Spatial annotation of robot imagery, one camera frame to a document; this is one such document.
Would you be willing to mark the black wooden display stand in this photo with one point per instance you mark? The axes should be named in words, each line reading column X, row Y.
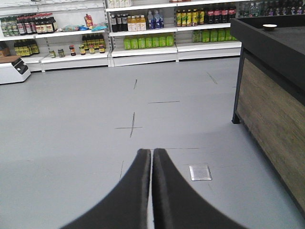
column 270, row 94

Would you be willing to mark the metal floor socket plate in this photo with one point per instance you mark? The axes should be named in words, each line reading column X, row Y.
column 200, row 173

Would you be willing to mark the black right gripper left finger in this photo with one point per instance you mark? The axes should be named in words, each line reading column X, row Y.
column 125, row 207

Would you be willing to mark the white supermarket shelf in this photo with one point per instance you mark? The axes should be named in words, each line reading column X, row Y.
column 84, row 33

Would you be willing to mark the white machine on floor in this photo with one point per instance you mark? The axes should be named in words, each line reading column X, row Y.
column 13, row 70

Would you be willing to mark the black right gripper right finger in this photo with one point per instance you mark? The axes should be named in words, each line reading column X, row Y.
column 176, row 205

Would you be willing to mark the small white bowl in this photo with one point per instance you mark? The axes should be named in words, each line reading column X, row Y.
column 269, row 27

